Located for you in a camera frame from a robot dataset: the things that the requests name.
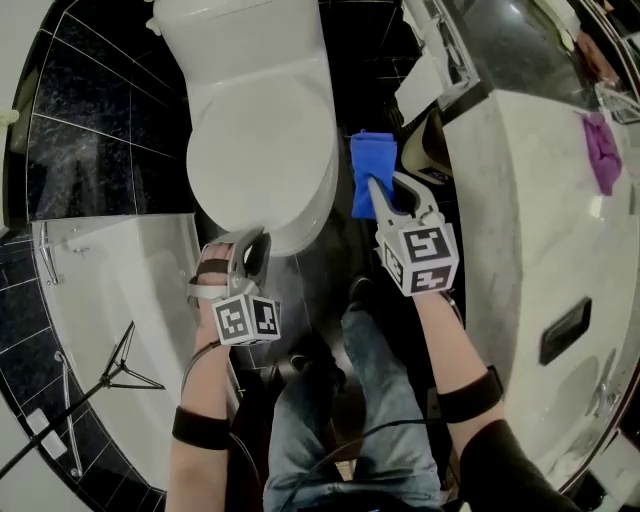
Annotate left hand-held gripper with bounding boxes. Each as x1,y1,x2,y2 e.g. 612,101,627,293
187,226,283,348

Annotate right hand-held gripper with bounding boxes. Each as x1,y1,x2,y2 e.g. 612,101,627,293
367,171,460,298

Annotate blue cleaning cloth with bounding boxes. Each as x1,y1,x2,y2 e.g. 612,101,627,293
349,128,400,220

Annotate white toilet lid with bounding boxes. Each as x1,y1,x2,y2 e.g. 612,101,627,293
185,82,337,234

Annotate person's left forearm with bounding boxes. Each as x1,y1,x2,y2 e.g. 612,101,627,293
169,327,236,512

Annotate person's right forearm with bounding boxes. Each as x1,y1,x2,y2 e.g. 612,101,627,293
414,292,504,441

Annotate chrome toilet paper holder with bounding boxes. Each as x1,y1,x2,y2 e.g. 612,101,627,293
394,0,484,124

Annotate white ceramic toilet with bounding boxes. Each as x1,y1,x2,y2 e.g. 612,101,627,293
145,0,340,257

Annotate person's left hand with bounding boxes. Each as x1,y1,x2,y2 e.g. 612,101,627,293
193,243,232,331

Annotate beige waste bin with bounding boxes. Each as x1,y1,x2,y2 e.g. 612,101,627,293
402,107,454,184

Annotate marble vanity counter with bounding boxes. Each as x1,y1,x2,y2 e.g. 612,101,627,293
439,0,640,491

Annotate white bathtub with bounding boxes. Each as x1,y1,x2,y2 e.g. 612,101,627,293
32,213,236,494

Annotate person's blue jeans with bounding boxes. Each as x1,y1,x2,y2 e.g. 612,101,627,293
262,304,444,512

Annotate black light stand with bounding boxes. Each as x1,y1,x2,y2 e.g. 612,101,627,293
0,319,166,481

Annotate chrome bathtub faucet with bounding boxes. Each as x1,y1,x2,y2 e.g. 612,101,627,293
38,222,66,287

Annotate purple cloth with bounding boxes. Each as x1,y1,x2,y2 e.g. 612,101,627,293
579,110,624,197

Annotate chrome grab bar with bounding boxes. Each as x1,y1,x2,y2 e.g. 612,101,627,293
53,351,84,479

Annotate clear drinking glass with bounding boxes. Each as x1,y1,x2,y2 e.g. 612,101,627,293
594,79,640,125

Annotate white soap tray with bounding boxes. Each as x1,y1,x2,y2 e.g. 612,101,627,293
24,408,69,460

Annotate person's black jacket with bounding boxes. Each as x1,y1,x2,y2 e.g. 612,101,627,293
457,418,586,512

